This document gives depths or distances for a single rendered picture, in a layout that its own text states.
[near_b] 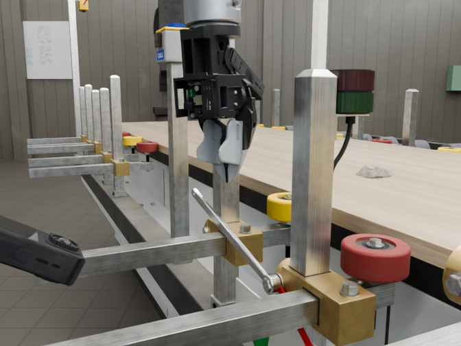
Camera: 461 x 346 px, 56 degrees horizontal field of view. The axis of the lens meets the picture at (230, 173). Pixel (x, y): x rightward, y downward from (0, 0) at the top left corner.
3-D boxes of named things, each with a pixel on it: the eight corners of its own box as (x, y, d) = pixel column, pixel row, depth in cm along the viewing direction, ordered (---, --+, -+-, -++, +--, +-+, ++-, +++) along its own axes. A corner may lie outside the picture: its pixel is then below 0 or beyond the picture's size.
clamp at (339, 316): (337, 349, 46) (339, 303, 45) (272, 296, 58) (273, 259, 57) (378, 336, 48) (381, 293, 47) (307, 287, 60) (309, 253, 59)
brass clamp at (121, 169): (114, 176, 158) (114, 163, 157) (108, 171, 170) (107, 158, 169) (131, 175, 160) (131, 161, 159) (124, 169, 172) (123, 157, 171)
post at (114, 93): (116, 203, 167) (110, 75, 158) (114, 201, 170) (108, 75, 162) (125, 202, 168) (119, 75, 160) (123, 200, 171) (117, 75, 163)
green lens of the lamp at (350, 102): (343, 112, 49) (344, 93, 48) (311, 111, 54) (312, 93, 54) (383, 112, 51) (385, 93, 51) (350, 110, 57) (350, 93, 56)
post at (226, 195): (221, 341, 78) (220, 64, 70) (213, 331, 81) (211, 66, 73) (239, 336, 79) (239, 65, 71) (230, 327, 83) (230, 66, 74)
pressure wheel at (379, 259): (368, 352, 49) (373, 255, 47) (324, 319, 56) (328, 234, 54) (419, 336, 53) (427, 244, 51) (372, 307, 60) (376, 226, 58)
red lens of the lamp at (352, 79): (344, 90, 48) (345, 69, 48) (312, 90, 54) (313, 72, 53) (385, 90, 51) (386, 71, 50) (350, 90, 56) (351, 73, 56)
